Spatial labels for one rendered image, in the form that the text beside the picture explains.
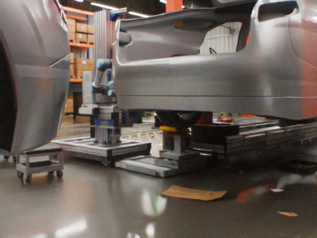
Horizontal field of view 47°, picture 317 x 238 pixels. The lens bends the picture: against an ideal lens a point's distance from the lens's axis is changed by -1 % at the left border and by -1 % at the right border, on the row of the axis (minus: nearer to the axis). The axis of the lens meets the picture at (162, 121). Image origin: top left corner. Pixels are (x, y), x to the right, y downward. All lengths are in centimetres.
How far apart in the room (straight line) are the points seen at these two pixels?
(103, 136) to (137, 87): 198
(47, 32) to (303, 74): 190
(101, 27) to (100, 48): 28
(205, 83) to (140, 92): 72
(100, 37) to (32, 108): 396
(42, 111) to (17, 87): 15
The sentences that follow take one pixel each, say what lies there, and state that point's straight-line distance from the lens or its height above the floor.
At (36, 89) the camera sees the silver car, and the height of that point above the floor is 94.
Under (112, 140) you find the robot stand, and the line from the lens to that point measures 511.
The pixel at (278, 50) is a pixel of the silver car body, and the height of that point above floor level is 121.
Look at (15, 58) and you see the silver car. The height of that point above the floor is 103.
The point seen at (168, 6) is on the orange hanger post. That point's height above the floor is 208.
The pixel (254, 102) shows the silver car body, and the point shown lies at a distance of 260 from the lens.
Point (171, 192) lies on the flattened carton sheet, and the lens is 344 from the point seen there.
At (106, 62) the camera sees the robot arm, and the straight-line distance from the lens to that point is 446.
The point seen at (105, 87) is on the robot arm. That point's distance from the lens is 476.
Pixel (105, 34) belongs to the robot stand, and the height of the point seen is 170.
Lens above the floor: 93
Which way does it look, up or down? 5 degrees down
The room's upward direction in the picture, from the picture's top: straight up
